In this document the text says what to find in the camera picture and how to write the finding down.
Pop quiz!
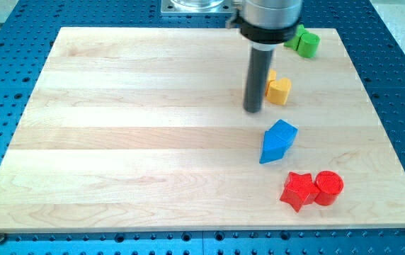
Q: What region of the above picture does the red star block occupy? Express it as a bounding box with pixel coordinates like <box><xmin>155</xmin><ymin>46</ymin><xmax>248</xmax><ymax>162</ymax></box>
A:
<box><xmin>280</xmin><ymin>172</ymin><xmax>320</xmax><ymax>213</ymax></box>

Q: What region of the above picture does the light wooden board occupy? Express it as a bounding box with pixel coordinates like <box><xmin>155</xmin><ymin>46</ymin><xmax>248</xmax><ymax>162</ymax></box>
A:
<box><xmin>0</xmin><ymin>27</ymin><xmax>405</xmax><ymax>233</ymax></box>

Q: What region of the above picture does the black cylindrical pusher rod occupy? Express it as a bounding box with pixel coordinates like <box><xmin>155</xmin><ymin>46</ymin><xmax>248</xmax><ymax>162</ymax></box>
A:
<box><xmin>243</xmin><ymin>47</ymin><xmax>273</xmax><ymax>113</ymax></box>

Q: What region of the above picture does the green block behind arm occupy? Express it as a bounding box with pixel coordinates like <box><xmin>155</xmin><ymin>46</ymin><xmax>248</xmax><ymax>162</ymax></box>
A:
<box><xmin>284</xmin><ymin>24</ymin><xmax>307</xmax><ymax>51</ymax></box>

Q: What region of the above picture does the yellow heart block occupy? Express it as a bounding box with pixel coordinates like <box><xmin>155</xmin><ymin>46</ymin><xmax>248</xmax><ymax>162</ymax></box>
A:
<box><xmin>266</xmin><ymin>77</ymin><xmax>292</xmax><ymax>106</ymax></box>

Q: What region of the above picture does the red cylinder block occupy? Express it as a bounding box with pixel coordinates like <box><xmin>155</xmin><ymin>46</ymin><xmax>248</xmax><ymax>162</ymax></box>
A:
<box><xmin>314</xmin><ymin>170</ymin><xmax>344</xmax><ymax>206</ymax></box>

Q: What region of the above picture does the green cylinder block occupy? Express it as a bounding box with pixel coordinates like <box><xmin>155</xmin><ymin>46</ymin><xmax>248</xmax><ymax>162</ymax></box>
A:
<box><xmin>297</xmin><ymin>33</ymin><xmax>320</xmax><ymax>58</ymax></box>

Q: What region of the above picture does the blue triangle block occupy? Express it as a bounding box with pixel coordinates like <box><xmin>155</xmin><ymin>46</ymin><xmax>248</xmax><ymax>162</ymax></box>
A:
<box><xmin>259</xmin><ymin>131</ymin><xmax>288</xmax><ymax>164</ymax></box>

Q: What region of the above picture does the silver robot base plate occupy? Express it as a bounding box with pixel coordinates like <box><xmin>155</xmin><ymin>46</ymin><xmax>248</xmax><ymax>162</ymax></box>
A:
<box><xmin>160</xmin><ymin>0</ymin><xmax>234</xmax><ymax>16</ymax></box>

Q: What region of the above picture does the blue cube block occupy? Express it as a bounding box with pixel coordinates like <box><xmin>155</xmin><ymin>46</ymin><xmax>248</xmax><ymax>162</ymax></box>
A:
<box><xmin>269</xmin><ymin>119</ymin><xmax>298</xmax><ymax>149</ymax></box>

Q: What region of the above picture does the blue perforated table plate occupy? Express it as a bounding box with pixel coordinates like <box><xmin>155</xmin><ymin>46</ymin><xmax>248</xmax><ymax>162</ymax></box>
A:
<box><xmin>0</xmin><ymin>1</ymin><xmax>405</xmax><ymax>254</ymax></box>

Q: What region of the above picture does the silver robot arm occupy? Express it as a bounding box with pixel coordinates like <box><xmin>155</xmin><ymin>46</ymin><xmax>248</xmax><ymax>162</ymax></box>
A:
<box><xmin>226</xmin><ymin>0</ymin><xmax>303</xmax><ymax>113</ymax></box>

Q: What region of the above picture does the yellow block behind rod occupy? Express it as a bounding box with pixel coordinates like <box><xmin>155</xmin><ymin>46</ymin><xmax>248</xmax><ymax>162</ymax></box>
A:
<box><xmin>264</xmin><ymin>69</ymin><xmax>277</xmax><ymax>96</ymax></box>

